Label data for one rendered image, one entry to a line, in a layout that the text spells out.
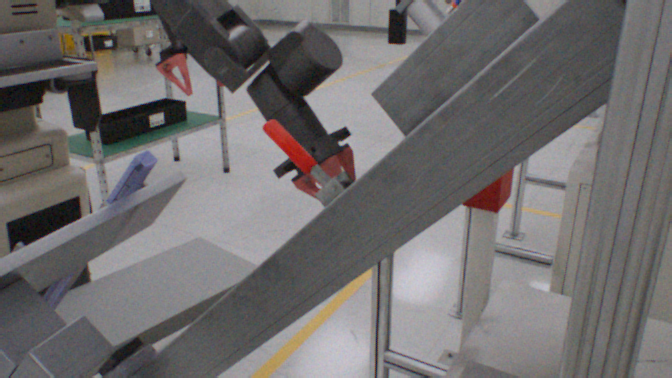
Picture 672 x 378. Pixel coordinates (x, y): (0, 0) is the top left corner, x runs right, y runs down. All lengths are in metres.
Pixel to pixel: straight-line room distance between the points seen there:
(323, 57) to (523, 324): 0.66
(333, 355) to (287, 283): 1.47
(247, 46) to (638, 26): 0.49
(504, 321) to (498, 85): 0.78
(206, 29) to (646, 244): 0.52
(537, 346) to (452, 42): 0.73
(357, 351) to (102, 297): 1.00
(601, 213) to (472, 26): 0.16
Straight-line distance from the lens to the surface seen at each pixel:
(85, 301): 1.27
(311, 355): 1.99
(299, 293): 0.52
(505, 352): 1.04
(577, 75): 0.37
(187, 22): 0.71
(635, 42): 0.32
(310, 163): 0.50
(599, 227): 0.35
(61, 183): 1.36
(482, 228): 1.60
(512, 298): 1.19
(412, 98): 0.44
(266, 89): 0.71
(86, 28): 2.82
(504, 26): 0.41
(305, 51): 0.66
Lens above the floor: 1.24
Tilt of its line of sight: 22 degrees down
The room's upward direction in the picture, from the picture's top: straight up
